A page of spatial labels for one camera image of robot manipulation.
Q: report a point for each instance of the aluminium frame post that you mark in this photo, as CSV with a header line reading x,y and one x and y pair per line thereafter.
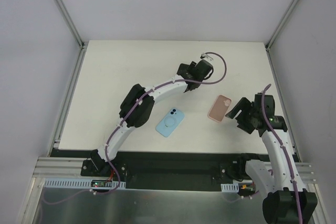
x,y
280,26
70,23

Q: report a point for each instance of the pink phone case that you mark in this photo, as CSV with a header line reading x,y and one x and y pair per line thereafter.
x,y
219,108

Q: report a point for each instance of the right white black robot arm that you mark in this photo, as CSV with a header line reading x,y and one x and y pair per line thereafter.
x,y
285,197

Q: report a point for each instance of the left aluminium frame post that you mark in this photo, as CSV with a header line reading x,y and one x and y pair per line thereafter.
x,y
70,23

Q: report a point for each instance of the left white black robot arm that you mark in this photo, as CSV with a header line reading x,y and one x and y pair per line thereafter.
x,y
136,109

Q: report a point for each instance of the right white cable duct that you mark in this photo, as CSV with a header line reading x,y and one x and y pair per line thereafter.
x,y
230,188

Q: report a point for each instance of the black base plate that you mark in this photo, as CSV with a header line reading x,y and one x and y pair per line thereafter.
x,y
165,171

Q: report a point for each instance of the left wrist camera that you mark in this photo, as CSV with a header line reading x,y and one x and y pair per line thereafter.
x,y
206,57

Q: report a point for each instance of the metal front sheet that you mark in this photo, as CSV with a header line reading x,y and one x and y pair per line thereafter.
x,y
62,205

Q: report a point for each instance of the left white cable duct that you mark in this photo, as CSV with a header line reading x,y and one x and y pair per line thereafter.
x,y
77,183

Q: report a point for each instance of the light blue phone case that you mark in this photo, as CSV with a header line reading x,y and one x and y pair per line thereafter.
x,y
170,122

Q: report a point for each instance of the right aluminium frame post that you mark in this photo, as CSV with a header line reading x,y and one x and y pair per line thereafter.
x,y
280,26

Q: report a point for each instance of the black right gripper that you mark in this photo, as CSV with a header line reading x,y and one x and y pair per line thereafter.
x,y
245,115

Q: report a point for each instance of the white cable duct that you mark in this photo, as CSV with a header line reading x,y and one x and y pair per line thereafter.
x,y
77,183
230,188

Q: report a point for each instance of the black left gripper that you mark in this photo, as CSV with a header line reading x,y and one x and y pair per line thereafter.
x,y
185,69

